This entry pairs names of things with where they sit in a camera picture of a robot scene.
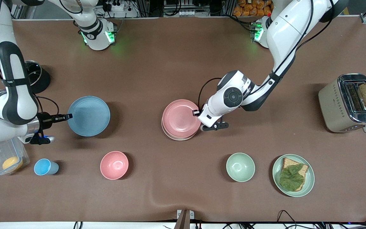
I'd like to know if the blue plate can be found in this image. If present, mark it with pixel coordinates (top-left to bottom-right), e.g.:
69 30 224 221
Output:
67 96 111 137

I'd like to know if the blue plastic cup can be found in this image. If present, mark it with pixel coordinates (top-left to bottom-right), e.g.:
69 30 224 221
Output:
34 158 59 176

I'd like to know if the glass lid with blue knob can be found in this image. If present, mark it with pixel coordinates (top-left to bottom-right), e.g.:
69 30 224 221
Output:
26 60 41 86

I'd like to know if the yellow round fruit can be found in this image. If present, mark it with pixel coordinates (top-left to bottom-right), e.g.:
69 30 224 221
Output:
2 156 24 172

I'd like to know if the pink bowl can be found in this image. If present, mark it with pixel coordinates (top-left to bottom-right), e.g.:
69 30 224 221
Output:
100 151 129 180

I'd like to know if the green bowl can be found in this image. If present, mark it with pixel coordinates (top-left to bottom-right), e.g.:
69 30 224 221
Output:
226 153 255 182

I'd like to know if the bread slice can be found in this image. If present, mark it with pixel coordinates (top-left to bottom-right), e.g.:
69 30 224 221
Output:
281 157 309 191

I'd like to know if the green lettuce leaf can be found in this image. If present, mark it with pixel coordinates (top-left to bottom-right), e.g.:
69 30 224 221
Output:
279 164 305 192

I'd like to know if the white power strip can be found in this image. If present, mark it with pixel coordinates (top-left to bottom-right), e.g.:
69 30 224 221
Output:
99 0 139 18

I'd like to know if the green plate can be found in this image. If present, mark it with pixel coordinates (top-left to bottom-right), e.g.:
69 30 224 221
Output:
272 154 315 198

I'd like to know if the beige chrome toaster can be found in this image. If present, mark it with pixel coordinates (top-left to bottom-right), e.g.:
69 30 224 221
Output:
318 73 366 133

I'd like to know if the navy saucepan with blue handle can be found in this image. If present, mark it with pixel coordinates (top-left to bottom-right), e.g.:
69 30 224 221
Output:
26 60 51 94

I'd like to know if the metal mount bracket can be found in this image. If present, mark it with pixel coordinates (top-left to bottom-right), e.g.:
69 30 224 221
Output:
174 209 195 229

